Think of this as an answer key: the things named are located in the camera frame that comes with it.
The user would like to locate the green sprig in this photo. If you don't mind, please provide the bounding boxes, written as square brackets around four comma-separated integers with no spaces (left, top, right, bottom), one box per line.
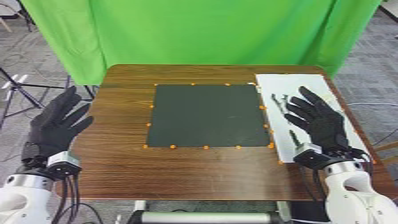
[289,129,303,148]

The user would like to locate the black tripod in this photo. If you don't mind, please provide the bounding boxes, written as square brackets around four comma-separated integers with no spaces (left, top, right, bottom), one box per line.
[0,68,74,129]

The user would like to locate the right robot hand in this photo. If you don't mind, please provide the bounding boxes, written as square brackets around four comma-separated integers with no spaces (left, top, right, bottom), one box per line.
[285,86,356,153]

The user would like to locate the white sheet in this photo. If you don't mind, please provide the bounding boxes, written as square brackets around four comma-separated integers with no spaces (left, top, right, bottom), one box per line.
[255,73,374,164]

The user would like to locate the pale grey bar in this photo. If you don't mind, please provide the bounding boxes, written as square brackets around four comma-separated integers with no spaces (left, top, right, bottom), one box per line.
[137,210,281,224]

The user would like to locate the dark mat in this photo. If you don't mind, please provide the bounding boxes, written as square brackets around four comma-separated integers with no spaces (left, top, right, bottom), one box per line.
[145,84,274,148]

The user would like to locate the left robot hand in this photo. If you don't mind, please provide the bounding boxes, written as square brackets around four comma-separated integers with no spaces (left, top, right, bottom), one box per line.
[20,85,97,168]

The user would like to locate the black cable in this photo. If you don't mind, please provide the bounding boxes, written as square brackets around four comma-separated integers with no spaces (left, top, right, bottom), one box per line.
[299,165,328,203]
[54,174,107,224]

